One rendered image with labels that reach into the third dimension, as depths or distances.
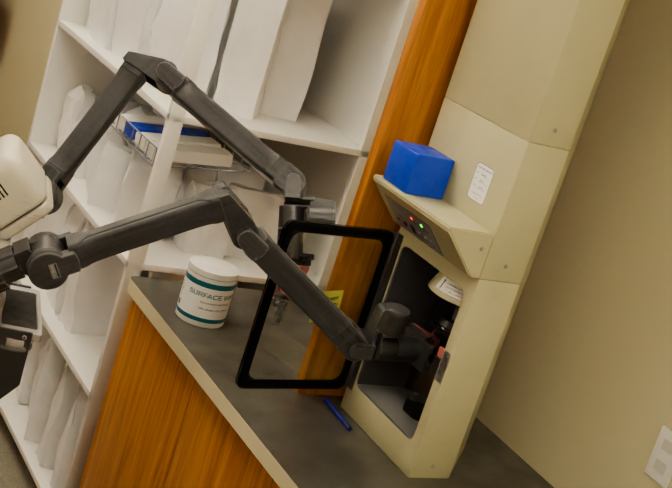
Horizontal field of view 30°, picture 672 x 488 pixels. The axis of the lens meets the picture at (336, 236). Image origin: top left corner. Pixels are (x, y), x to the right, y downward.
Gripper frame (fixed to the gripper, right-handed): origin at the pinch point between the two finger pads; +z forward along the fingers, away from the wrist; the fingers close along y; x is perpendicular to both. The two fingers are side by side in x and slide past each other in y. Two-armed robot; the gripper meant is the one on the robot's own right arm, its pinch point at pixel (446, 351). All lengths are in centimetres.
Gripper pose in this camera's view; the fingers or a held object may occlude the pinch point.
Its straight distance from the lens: 283.6
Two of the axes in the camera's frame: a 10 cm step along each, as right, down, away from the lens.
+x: -2.7, 9.2, 2.7
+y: -4.5, -3.7, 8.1
